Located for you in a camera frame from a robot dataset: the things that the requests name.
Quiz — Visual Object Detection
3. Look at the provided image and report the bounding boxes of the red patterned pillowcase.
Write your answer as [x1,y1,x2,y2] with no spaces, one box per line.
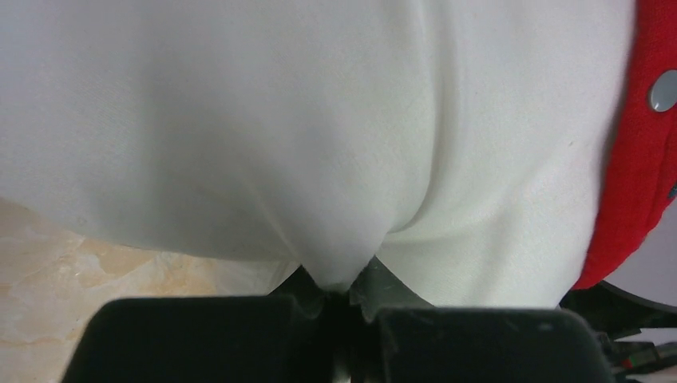
[573,1,676,290]

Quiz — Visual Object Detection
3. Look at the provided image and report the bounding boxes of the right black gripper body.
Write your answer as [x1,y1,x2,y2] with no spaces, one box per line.
[560,282,676,378]

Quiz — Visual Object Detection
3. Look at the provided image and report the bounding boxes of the white pillow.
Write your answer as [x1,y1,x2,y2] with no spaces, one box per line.
[1,1,639,308]

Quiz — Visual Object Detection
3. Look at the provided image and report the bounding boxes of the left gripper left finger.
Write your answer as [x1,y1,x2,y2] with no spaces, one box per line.
[62,269,335,382]

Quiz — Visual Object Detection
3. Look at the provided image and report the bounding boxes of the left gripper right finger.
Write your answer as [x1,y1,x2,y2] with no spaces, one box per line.
[349,259,614,382]

